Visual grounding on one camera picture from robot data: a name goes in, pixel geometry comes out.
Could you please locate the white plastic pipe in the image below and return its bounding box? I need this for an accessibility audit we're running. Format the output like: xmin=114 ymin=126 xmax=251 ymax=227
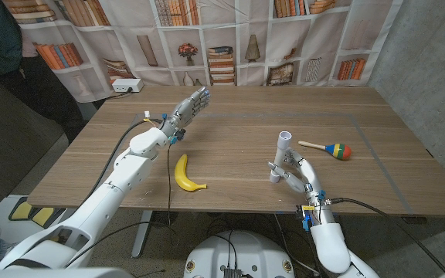
xmin=271 ymin=148 xmax=288 ymax=175

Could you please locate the yellow toy banana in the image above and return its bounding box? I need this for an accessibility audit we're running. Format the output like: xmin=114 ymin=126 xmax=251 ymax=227
xmin=174 ymin=154 xmax=208 ymax=192

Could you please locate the white table leg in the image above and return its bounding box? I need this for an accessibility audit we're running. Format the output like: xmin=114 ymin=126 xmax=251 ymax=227
xmin=131 ymin=210 xmax=154 ymax=259

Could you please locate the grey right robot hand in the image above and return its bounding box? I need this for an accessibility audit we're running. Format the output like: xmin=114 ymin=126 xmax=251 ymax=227
xmin=267 ymin=147 xmax=324 ymax=201

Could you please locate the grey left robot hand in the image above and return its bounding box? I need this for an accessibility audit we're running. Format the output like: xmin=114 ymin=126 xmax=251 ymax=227
xmin=160 ymin=86 xmax=211 ymax=139

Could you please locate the grey tape outline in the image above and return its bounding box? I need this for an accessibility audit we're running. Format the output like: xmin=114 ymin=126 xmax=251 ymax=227
xmin=83 ymin=112 xmax=415 ymax=215

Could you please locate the printed bookshelf backdrop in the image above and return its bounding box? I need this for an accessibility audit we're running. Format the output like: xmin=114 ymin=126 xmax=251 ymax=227
xmin=2 ymin=0 xmax=405 ymax=103

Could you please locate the white power strip box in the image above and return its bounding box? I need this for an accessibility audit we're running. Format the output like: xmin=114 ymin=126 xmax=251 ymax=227
xmin=111 ymin=78 xmax=144 ymax=93

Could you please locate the dark brown partition panel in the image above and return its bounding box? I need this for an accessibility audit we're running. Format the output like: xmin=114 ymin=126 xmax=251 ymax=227
xmin=0 ymin=73 xmax=66 ymax=205

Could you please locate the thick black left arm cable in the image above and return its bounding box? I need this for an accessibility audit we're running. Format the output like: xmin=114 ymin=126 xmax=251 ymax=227
xmin=85 ymin=118 xmax=164 ymax=202

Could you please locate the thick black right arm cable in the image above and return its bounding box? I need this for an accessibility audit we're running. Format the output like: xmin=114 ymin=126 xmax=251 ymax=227
xmin=329 ymin=196 xmax=445 ymax=274

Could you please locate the yellow black floor pad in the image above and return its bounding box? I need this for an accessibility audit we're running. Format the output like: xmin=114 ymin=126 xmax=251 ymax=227
xmin=8 ymin=196 xmax=67 ymax=229

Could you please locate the thin black left wrist cable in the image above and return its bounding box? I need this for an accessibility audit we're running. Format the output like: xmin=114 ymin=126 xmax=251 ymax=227
xmin=165 ymin=146 xmax=179 ymax=248

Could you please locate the colourful striped wooden maraca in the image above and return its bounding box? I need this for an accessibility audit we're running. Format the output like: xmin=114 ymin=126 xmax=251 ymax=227
xmin=297 ymin=140 xmax=352 ymax=161

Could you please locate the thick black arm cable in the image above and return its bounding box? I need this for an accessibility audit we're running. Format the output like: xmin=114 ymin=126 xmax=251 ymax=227
xmin=85 ymin=118 xmax=164 ymax=202
xmin=329 ymin=196 xmax=445 ymax=274

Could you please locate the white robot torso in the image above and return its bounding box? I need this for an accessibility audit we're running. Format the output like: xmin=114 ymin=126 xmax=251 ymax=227
xmin=183 ymin=230 xmax=296 ymax=278

